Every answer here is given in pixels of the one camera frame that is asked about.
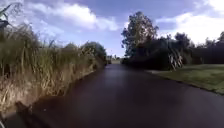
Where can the dark asphalt road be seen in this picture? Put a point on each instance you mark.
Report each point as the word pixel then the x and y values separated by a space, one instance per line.
pixel 123 100

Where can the tall leafy tree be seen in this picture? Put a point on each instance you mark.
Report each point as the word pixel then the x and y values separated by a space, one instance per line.
pixel 138 31

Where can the dark hedge of trees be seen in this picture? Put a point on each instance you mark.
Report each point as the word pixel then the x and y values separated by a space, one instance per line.
pixel 180 53

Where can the tall dry grass bank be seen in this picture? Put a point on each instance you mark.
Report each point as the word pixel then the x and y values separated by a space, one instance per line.
pixel 36 70

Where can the green grass verge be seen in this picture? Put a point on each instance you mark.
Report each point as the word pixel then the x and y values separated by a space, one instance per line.
pixel 200 76

